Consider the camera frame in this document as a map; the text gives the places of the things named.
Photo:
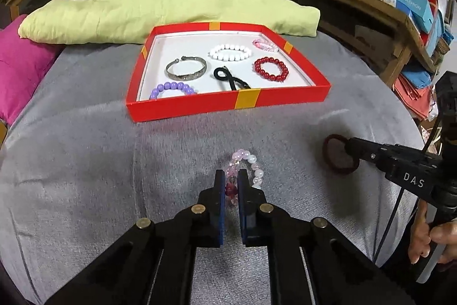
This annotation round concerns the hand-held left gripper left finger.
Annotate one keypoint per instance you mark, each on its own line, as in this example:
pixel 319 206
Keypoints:
pixel 219 208

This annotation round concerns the light green pillow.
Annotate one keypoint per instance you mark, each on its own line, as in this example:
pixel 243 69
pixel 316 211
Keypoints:
pixel 142 15

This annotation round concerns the wooden shelf unit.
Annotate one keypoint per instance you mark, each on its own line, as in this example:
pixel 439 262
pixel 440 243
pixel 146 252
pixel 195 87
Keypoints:
pixel 375 12

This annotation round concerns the red shallow box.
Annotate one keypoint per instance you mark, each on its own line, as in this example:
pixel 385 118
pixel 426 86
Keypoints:
pixel 200 106

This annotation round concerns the grey blanket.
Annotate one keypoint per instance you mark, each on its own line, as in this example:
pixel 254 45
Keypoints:
pixel 89 165

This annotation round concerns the silver bangle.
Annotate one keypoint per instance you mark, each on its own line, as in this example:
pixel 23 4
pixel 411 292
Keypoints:
pixel 185 77

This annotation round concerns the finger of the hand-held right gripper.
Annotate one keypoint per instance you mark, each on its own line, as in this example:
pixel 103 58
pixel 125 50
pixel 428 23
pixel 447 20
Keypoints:
pixel 364 149

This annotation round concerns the stack of folded cloths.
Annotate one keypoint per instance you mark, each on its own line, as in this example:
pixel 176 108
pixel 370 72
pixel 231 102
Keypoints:
pixel 416 94

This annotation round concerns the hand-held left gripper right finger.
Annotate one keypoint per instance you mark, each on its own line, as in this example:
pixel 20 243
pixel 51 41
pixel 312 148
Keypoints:
pixel 243 208

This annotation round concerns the person's right hand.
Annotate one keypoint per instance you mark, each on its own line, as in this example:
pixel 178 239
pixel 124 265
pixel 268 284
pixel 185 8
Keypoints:
pixel 421 233

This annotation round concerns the magenta cushion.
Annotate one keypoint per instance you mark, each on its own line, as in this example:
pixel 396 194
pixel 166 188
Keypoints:
pixel 21 62

